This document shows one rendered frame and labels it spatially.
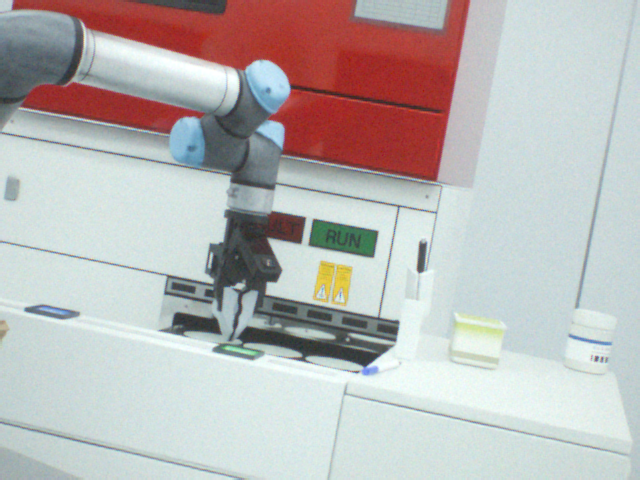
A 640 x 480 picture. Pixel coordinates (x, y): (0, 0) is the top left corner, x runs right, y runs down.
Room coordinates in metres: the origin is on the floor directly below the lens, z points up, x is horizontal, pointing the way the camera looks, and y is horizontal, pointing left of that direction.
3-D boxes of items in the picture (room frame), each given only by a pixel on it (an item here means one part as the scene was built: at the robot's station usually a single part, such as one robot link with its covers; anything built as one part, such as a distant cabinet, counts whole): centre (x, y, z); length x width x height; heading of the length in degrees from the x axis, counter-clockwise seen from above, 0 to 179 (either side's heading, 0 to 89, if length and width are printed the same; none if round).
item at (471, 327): (1.85, -0.26, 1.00); 0.07 x 0.07 x 0.07; 88
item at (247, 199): (2.02, 0.12, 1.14); 0.08 x 0.08 x 0.05
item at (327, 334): (2.15, 0.04, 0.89); 0.44 x 0.02 x 0.10; 79
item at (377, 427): (1.77, -0.30, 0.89); 0.62 x 0.35 x 0.14; 169
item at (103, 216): (2.20, 0.21, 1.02); 0.82 x 0.03 x 0.40; 79
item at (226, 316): (2.02, 0.14, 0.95); 0.06 x 0.03 x 0.09; 30
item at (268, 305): (2.16, 0.04, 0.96); 0.44 x 0.01 x 0.02; 79
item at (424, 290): (1.79, -0.16, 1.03); 0.06 x 0.04 x 0.13; 169
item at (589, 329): (2.00, -0.46, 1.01); 0.07 x 0.07 x 0.10
